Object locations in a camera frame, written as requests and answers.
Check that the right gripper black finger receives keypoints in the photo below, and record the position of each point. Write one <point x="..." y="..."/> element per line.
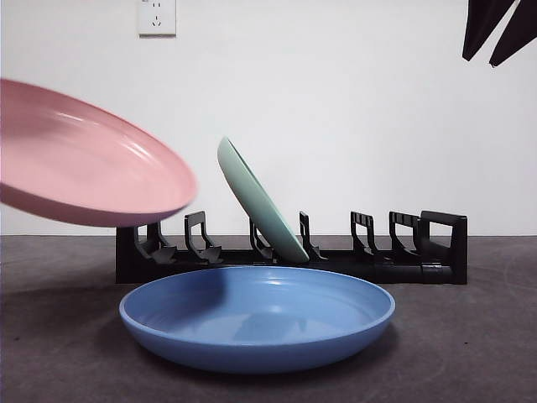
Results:
<point x="482" y="25"/>
<point x="520" y="33"/>

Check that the green plate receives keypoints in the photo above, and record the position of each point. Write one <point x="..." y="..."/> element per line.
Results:
<point x="260" y="201"/>

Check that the blue plate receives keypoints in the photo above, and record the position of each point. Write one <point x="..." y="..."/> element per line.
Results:
<point x="251" y="344"/>

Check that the pink plate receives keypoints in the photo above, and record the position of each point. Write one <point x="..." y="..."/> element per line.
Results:
<point x="84" y="168"/>

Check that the black plastic dish rack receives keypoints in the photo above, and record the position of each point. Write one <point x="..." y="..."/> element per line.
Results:
<point x="444" y="270"/>

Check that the white wall socket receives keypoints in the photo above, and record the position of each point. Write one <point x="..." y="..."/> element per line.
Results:
<point x="157" y="19"/>

